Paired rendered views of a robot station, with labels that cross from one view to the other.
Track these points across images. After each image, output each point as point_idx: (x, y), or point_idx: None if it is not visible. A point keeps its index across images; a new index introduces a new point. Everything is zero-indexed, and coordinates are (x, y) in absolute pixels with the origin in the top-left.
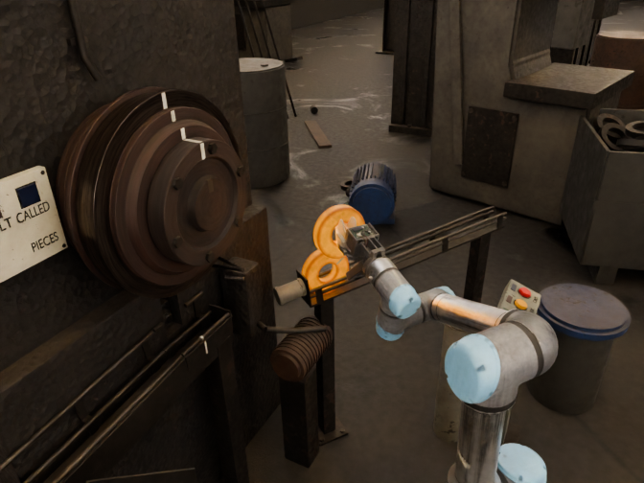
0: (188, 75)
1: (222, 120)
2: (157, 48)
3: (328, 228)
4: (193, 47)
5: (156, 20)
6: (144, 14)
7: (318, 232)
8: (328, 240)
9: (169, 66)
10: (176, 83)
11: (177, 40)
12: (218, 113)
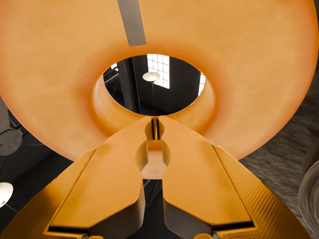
0: (272, 166)
1: (308, 216)
2: (296, 195)
3: (226, 143)
4: (255, 172)
5: (284, 202)
6: (294, 210)
7: (274, 134)
8: (243, 100)
9: (292, 183)
10: (292, 172)
11: (269, 184)
12: (312, 224)
